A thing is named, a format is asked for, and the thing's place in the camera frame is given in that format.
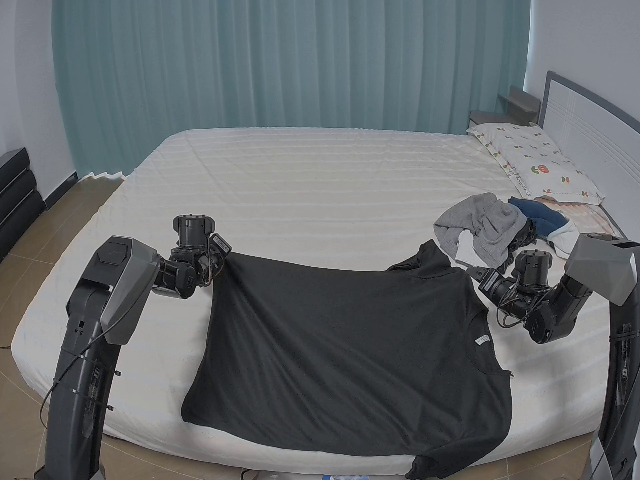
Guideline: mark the black T-shirt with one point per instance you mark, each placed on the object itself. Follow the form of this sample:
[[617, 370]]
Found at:
[[350, 343]]

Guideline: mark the pile of clothes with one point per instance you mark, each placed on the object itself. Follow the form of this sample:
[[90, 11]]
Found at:
[[480, 218]]

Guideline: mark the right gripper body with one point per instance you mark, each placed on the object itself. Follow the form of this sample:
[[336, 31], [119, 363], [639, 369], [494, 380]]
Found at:
[[495, 285]]

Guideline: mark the white printed pillow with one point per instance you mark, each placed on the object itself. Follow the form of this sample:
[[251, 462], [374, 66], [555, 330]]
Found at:
[[535, 158]]

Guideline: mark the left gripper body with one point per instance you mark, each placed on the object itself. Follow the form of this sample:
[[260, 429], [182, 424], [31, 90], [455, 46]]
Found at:
[[220, 248]]

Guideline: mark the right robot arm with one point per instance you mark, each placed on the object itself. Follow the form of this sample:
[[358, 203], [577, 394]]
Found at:
[[600, 268]]

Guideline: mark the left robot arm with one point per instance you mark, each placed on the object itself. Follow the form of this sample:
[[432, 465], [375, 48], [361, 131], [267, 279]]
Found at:
[[115, 278]]

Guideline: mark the grey bedside table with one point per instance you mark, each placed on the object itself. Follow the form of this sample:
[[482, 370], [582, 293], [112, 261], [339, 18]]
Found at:
[[520, 100]]

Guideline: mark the bed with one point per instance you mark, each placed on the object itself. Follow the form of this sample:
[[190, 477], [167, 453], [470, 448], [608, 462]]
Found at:
[[325, 193]]

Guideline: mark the black chest of drawers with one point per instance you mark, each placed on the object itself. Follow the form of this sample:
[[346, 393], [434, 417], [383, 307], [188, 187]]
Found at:
[[15, 193]]

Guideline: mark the blue-green curtain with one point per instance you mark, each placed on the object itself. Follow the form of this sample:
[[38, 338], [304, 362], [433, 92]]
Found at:
[[250, 43]]

